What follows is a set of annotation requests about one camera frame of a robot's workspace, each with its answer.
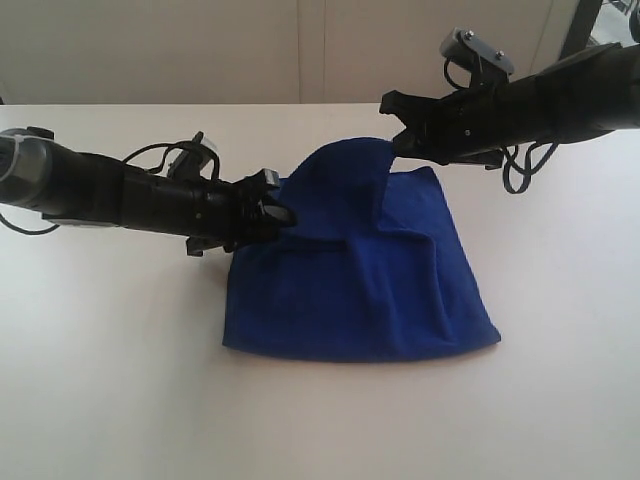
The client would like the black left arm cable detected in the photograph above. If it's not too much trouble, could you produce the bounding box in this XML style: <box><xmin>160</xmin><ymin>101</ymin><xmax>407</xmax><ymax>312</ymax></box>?
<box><xmin>0</xmin><ymin>142</ymin><xmax>221</xmax><ymax>236</ymax></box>

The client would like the blue towel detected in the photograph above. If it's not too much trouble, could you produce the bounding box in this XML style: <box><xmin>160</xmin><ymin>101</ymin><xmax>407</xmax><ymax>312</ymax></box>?
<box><xmin>223</xmin><ymin>137</ymin><xmax>501</xmax><ymax>363</ymax></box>

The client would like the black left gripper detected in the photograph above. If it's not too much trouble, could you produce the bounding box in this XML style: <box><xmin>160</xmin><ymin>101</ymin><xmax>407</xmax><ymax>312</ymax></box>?
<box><xmin>119</xmin><ymin>168</ymin><xmax>297</xmax><ymax>256</ymax></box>

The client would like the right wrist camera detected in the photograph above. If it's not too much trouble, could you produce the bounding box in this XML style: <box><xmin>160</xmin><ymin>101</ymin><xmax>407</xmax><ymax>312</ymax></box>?
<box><xmin>439</xmin><ymin>27</ymin><xmax>515</xmax><ymax>90</ymax></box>

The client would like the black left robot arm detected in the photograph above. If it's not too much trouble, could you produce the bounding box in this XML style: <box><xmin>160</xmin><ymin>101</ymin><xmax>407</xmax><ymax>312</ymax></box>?
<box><xmin>1</xmin><ymin>127</ymin><xmax>297</xmax><ymax>257</ymax></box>

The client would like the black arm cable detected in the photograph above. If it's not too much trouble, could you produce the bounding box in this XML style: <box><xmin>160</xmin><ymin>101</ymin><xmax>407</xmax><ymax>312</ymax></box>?
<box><xmin>442</xmin><ymin>54</ymin><xmax>561</xmax><ymax>196</ymax></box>
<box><xmin>0</xmin><ymin>142</ymin><xmax>221</xmax><ymax>236</ymax></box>

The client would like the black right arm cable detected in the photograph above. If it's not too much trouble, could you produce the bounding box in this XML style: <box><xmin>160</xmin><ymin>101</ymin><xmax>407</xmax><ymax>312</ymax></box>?
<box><xmin>442</xmin><ymin>54</ymin><xmax>561</xmax><ymax>196</ymax></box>

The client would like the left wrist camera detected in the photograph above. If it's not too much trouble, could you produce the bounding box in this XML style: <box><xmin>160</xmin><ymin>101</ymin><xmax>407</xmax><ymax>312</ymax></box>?
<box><xmin>166</xmin><ymin>131</ymin><xmax>220</xmax><ymax>181</ymax></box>

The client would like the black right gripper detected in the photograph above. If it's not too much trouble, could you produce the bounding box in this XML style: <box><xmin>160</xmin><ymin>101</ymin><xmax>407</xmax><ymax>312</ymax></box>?
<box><xmin>379</xmin><ymin>84</ymin><xmax>511</xmax><ymax>168</ymax></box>

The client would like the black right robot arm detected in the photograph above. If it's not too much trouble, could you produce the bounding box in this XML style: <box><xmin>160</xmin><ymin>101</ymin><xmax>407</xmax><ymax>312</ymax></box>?
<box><xmin>379</xmin><ymin>43</ymin><xmax>639</xmax><ymax>169</ymax></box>

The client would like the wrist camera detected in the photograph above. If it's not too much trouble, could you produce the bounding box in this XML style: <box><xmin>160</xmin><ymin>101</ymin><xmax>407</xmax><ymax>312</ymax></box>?
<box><xmin>166</xmin><ymin>131</ymin><xmax>220</xmax><ymax>181</ymax></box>
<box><xmin>439</xmin><ymin>27</ymin><xmax>515</xmax><ymax>90</ymax></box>

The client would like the black window frame post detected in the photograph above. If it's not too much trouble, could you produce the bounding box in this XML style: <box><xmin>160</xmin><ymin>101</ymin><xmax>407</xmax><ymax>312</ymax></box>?
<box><xmin>558</xmin><ymin>0</ymin><xmax>602</xmax><ymax>60</ymax></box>

